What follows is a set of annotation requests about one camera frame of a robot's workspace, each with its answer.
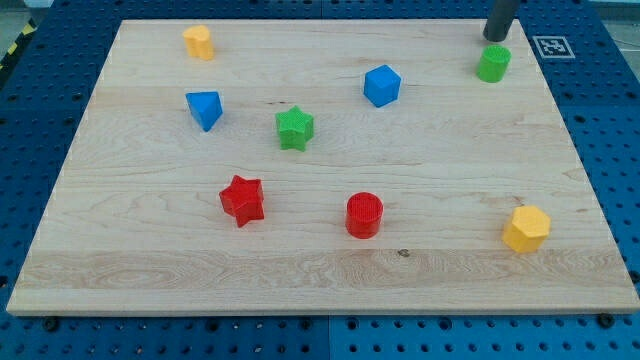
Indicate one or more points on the red cylinder block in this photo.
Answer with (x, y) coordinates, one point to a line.
(364, 213)

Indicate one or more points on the yellow heart block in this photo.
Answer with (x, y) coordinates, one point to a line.
(198, 42)

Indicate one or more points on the green star block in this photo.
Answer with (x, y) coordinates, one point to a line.
(295, 128)

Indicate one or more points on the wooden board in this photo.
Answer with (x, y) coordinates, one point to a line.
(135, 224)

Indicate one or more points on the red star block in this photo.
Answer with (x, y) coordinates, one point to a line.
(243, 199)

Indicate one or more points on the blue cube block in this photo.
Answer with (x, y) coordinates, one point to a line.
(381, 86)

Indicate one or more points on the blue triangular prism block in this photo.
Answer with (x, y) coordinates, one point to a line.
(205, 108)

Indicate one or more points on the yellow hexagon block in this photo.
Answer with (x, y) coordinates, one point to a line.
(526, 229)

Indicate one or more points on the white fiducial marker tag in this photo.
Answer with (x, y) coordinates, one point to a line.
(553, 47)

